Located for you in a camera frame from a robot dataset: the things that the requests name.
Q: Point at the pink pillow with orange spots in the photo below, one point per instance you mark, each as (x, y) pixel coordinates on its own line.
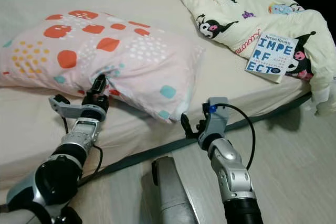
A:
(136, 56)

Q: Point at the cream cartoon print blanket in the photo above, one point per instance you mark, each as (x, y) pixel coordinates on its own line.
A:
(241, 3)

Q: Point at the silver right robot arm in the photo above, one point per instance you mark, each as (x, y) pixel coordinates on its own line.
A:
(233, 177)

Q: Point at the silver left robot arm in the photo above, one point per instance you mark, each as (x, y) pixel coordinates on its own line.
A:
(55, 182)

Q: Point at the cream bed mattress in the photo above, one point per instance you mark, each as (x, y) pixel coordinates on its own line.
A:
(215, 82)

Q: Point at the grey robot leg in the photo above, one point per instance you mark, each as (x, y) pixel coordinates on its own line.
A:
(173, 192)

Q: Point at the white book with blue letters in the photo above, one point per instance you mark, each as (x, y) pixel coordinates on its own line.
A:
(270, 56)

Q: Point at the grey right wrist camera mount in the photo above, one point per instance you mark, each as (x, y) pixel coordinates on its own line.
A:
(215, 119)

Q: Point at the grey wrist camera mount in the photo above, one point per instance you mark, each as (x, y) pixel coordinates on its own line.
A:
(215, 119)
(71, 109)

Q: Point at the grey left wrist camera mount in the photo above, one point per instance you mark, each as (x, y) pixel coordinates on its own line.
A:
(71, 109)

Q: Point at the dark teal bed frame rail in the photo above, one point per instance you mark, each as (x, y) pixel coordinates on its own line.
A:
(136, 160)

